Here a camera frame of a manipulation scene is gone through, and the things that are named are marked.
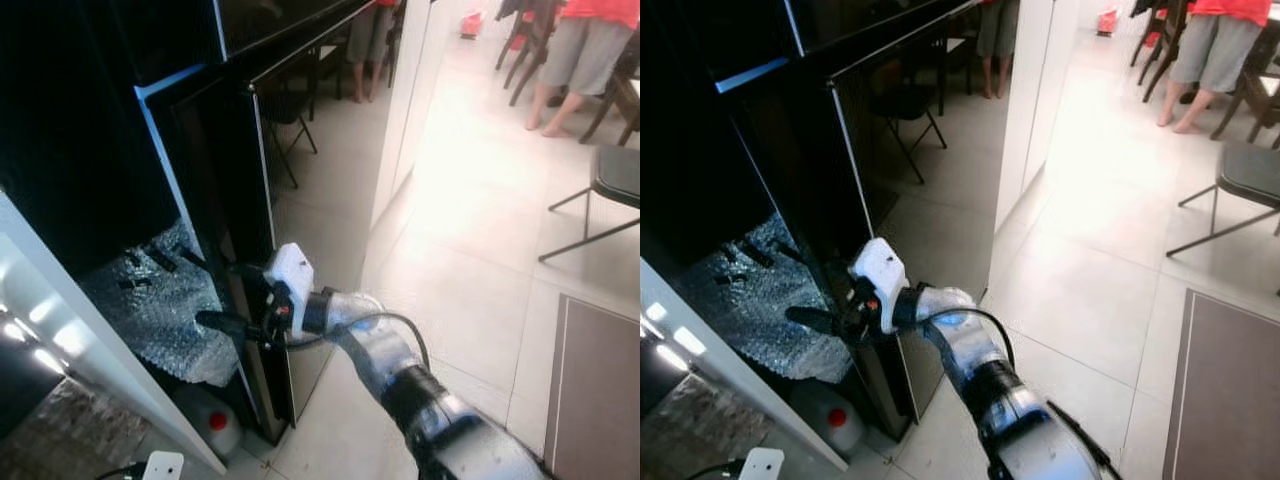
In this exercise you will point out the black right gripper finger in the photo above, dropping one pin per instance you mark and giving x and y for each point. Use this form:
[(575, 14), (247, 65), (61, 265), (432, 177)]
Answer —
[(225, 323), (815, 321)]

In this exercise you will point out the black glossy fridge door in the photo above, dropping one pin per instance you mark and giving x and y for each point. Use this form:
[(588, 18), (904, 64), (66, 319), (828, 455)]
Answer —
[(930, 180), (320, 180)]

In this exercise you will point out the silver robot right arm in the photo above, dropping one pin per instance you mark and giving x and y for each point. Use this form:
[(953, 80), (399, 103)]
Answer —
[(375, 345), (965, 340)]

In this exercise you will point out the black fridge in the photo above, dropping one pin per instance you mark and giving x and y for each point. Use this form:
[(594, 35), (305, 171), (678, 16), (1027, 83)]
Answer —
[(80, 120), (700, 120)]

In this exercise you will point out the clear bubble wrap sheet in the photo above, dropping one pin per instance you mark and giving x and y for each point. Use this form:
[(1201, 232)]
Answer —
[(740, 310), (150, 310)]

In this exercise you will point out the white plastic jug red cap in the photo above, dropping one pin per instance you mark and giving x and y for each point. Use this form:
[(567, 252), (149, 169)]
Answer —
[(815, 405), (195, 410)]

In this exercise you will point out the grey speckled stone counter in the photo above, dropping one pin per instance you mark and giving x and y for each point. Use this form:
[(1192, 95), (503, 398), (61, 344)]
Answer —
[(700, 430), (70, 430)]

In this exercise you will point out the brown floor mat pale border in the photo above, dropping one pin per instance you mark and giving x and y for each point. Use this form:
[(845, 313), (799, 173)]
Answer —
[(1230, 400), (600, 400)]

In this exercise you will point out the dark wooden dining chair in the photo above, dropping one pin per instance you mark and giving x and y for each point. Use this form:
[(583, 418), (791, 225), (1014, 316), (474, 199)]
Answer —
[(1160, 40), (625, 95), (525, 45), (1255, 95)]

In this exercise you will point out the red plastic container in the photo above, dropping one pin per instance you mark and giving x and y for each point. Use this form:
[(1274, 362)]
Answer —
[(1108, 21), (471, 24)]

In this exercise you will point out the barefoot person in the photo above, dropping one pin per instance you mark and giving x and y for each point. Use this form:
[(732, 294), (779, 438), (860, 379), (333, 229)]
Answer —
[(585, 50), (1215, 50)]

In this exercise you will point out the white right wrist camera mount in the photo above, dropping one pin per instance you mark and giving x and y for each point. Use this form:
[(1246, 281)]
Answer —
[(880, 265), (290, 270)]

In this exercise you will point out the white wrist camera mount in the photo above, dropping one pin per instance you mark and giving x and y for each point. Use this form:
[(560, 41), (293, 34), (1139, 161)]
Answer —
[(165, 467), (290, 270), (762, 465), (880, 265)]

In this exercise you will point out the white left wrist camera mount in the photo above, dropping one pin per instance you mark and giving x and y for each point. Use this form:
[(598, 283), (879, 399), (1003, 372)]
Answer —
[(762, 465), (165, 467)]

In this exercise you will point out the metal frame chair grey seat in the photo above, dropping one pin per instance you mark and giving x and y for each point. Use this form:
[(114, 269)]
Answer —
[(620, 170), (1250, 170)]

